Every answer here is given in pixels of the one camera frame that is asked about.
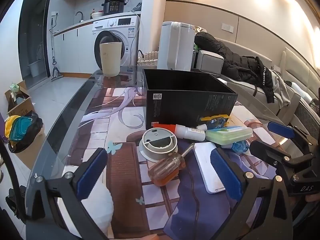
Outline printed table mat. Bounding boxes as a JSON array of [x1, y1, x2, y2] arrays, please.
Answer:
[[62, 87, 283, 240]]

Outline yellow plastic container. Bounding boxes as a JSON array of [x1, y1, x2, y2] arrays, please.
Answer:
[[4, 115, 20, 139]]

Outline white washing machine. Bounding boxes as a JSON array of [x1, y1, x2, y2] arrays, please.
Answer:
[[92, 15, 140, 73]]

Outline grey cube box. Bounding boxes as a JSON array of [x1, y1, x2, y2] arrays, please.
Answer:
[[196, 50, 225, 75]]

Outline white electric kettle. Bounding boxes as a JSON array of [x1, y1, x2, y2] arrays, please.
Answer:
[[157, 21, 196, 71]]

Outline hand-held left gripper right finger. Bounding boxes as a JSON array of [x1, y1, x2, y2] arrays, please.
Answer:
[[210, 148, 294, 240]]

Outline black puffer jacket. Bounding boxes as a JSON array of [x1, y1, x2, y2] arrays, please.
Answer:
[[194, 31, 275, 103]]

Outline wicker basket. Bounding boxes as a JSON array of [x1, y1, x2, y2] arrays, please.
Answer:
[[137, 50, 160, 69]]

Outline grey cloth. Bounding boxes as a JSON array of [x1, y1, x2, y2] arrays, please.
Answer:
[[270, 70, 300, 115]]

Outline brown cardboard box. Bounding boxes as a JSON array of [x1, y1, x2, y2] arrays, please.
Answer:
[[5, 80, 35, 117]]

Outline black trash bag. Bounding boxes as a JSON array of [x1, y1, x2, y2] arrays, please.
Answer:
[[5, 111, 44, 153]]

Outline black pressure cooker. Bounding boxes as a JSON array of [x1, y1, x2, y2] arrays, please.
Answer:
[[101, 0, 128, 16]]

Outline white kitchen cabinet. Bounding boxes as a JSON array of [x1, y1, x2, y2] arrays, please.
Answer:
[[54, 21, 96, 73]]

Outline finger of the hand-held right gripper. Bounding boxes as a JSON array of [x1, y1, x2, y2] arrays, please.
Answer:
[[249, 140, 315, 174], [267, 121, 313, 153]]

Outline teal plastic container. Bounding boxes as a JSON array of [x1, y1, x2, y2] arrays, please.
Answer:
[[10, 116, 34, 142]]

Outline grey floor mop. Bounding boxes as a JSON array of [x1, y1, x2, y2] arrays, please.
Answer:
[[50, 18, 63, 82]]

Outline grey round smoke detector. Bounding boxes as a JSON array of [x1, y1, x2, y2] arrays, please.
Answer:
[[139, 127, 178, 161]]

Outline amber handle screwdriver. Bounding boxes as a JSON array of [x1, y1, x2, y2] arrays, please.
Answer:
[[147, 142, 195, 187]]

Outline black cardboard box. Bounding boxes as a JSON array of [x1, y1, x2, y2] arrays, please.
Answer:
[[142, 69, 238, 130]]

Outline blue plastic bottle white cap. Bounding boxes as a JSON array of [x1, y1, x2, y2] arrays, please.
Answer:
[[196, 119, 227, 132], [221, 140, 250, 154]]

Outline grey sofa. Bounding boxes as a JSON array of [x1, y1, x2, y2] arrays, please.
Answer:
[[215, 37, 320, 140]]

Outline cream plastic cup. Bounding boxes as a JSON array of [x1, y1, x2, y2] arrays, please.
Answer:
[[99, 42, 122, 77]]

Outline white plastic bucket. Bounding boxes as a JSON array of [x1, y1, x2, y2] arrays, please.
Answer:
[[27, 60, 40, 78]]

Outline green blue plastic case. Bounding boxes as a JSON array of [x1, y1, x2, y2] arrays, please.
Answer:
[[205, 126, 253, 146]]

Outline white glue bottle red cap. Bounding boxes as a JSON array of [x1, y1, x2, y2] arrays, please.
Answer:
[[153, 123, 206, 142]]

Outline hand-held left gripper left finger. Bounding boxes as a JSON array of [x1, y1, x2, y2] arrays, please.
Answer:
[[25, 147, 110, 240]]

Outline white power bank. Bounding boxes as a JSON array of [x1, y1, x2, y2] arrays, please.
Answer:
[[194, 142, 225, 194]]

